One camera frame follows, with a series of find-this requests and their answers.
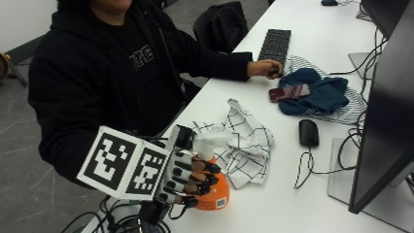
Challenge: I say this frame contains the bundle of black monitor cables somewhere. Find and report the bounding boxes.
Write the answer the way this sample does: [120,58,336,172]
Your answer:
[328,27,391,171]

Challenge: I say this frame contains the black mouse cable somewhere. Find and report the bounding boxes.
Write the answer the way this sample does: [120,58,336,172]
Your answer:
[293,146,357,190]

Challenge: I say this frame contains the black keyboard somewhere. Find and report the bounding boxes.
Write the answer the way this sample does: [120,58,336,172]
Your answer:
[256,28,293,66]

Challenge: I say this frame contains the orange spray bottle white nozzle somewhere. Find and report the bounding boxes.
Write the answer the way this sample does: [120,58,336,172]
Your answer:
[192,130,234,212]

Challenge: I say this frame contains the white black checked cloth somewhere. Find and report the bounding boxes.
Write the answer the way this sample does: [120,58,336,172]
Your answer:
[192,98,276,190]

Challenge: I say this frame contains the grey monitor base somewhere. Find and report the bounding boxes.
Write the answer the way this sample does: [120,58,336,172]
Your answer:
[347,51,379,81]
[327,137,414,233]

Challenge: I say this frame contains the the person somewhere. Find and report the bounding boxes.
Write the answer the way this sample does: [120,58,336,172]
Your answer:
[27,0,254,190]

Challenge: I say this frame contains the large black monitor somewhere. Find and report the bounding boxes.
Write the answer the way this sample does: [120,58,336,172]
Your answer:
[347,0,414,216]

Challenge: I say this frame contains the dark blue cloth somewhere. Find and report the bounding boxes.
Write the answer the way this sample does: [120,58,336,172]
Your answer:
[277,67,351,117]

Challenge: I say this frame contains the black glove camera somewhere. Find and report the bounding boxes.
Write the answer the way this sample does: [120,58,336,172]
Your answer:
[175,125,198,151]

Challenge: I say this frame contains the black glove cables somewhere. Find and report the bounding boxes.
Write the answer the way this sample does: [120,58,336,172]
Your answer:
[61,193,192,233]

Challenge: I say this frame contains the white striped cloth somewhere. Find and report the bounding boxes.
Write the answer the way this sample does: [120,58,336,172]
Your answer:
[283,54,369,126]

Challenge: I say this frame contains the wooden stool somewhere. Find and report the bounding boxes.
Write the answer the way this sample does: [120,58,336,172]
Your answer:
[0,50,29,87]

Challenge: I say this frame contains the white cube of black markers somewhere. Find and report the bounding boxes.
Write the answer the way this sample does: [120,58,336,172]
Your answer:
[75,125,174,202]

